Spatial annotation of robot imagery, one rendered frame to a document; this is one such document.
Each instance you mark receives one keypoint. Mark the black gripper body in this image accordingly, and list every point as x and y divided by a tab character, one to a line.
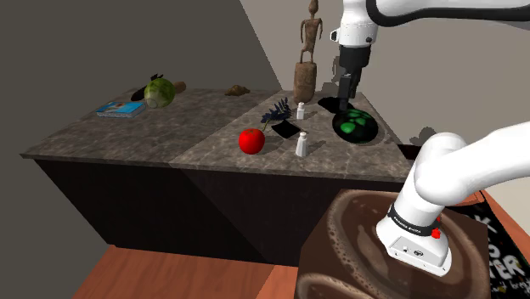
354	58

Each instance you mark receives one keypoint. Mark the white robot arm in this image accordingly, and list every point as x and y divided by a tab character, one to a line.
439	165

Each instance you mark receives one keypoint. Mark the brown wooden figure statue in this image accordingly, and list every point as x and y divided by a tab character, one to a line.
305	78

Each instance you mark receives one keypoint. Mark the dark bowl with green spots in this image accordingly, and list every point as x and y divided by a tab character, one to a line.
355	126

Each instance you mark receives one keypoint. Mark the white salt shaker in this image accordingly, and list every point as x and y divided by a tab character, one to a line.
301	145
300	111

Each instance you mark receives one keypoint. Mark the dark blue leafy sprig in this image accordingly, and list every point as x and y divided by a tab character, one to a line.
276	111

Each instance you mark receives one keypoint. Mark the brown lumpy potato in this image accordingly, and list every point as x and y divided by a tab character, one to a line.
237	90

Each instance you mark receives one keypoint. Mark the red apple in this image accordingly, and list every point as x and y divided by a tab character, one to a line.
251	141

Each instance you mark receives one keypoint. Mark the brown round potato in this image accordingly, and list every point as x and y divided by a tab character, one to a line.
179	87

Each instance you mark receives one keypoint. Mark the brown patterned robot stand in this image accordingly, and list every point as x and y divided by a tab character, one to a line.
352	248

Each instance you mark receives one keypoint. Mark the blue book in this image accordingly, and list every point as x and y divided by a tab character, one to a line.
121	109

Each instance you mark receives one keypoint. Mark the dark counter cabinet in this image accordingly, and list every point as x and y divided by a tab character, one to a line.
165	207

